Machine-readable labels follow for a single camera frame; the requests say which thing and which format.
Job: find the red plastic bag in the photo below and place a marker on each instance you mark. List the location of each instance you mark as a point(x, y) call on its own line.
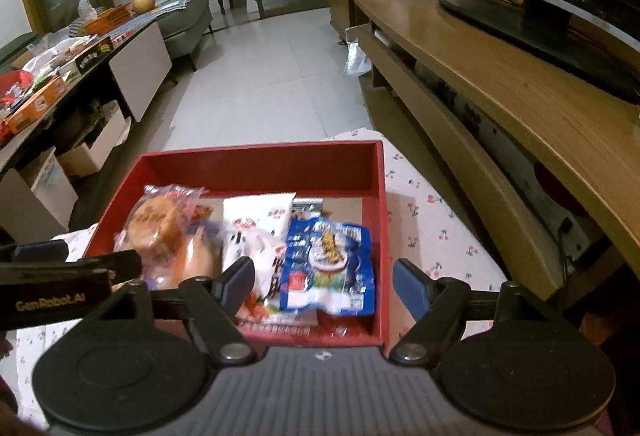
point(14, 89)

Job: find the wooden television cabinet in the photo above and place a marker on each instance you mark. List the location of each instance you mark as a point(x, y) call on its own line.
point(500, 81)

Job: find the red snack packet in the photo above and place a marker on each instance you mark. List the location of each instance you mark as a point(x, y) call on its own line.
point(295, 322)

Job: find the dark sideboard with white doors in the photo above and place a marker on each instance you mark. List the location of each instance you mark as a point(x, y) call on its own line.
point(140, 61)

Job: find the orange cardboard box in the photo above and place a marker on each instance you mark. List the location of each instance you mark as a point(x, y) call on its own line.
point(110, 18)

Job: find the yellow pomelo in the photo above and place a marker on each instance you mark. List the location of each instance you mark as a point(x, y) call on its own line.
point(141, 2)

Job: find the round pastry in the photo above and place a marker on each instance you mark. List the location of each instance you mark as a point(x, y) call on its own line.
point(155, 221)

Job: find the blue snack packet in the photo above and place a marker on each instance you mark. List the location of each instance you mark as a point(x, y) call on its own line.
point(330, 266)

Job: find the white cherry print tablecloth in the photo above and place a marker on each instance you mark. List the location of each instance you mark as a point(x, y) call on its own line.
point(435, 226)

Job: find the grey sofa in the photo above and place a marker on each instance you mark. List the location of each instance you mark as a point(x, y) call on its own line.
point(185, 26)

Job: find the bun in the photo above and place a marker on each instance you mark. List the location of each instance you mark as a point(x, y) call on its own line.
point(195, 261)

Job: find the crumpled white bag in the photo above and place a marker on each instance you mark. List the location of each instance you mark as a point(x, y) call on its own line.
point(87, 7)

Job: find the black printed box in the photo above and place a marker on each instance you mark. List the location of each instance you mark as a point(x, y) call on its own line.
point(94, 51)

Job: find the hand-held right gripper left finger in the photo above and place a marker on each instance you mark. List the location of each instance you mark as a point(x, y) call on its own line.
point(235, 283)

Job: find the striped cloth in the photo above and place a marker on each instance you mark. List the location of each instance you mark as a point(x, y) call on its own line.
point(170, 2)

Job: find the red cardboard box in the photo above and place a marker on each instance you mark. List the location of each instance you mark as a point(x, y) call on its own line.
point(260, 171)

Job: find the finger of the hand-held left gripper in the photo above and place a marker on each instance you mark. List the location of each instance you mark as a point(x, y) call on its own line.
point(75, 266)
point(40, 303)

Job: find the flat orange box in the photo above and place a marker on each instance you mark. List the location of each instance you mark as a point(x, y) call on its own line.
point(37, 104)

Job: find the white and orange snack packet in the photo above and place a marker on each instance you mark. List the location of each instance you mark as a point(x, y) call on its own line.
point(255, 226)

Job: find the open cardboard box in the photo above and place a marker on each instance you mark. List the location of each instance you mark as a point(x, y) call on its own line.
point(95, 146)

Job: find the black television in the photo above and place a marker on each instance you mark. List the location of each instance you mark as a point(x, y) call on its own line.
point(550, 16)

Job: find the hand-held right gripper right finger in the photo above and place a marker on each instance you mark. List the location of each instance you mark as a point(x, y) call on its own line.
point(412, 286)

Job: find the white plastic bag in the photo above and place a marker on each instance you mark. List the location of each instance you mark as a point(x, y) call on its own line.
point(358, 59)

